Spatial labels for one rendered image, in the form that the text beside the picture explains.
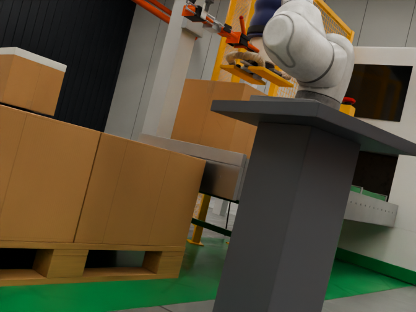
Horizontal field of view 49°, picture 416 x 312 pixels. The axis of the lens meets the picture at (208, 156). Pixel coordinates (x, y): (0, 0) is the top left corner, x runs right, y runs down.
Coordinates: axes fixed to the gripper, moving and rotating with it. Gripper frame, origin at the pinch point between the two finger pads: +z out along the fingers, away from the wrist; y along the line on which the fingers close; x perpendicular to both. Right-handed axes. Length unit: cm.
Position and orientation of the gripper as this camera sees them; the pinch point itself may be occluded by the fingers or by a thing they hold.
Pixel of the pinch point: (197, 13)
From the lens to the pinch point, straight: 220.6
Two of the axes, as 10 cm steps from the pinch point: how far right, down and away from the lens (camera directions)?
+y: -7.5, -1.7, 6.4
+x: -6.1, -1.7, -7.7
